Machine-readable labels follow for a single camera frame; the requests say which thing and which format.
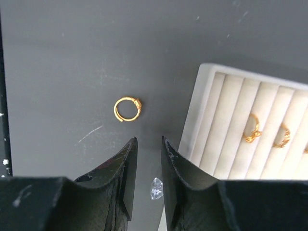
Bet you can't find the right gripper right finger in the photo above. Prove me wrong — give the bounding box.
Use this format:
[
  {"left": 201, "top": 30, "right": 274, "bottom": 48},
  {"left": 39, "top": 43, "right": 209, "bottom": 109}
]
[{"left": 161, "top": 137, "right": 308, "bottom": 231}]

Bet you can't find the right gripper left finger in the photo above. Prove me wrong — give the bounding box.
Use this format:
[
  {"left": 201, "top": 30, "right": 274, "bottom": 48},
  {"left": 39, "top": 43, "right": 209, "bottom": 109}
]
[{"left": 0, "top": 138, "right": 138, "bottom": 231}]

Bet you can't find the beige ring tray drawer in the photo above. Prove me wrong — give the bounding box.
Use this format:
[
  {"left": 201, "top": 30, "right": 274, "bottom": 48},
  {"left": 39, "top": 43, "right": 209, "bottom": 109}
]
[{"left": 179, "top": 64, "right": 308, "bottom": 180}]

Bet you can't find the gold ring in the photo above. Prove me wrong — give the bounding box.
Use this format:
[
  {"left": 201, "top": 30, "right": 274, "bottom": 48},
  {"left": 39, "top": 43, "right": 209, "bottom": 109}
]
[
  {"left": 273, "top": 123, "right": 292, "bottom": 149},
  {"left": 242, "top": 113, "right": 263, "bottom": 143},
  {"left": 113, "top": 96, "right": 142, "bottom": 123}
]

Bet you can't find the crystal drawer knob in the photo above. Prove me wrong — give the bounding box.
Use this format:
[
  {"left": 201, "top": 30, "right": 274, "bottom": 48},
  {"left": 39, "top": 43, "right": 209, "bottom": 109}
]
[{"left": 150, "top": 178, "right": 164, "bottom": 200}]

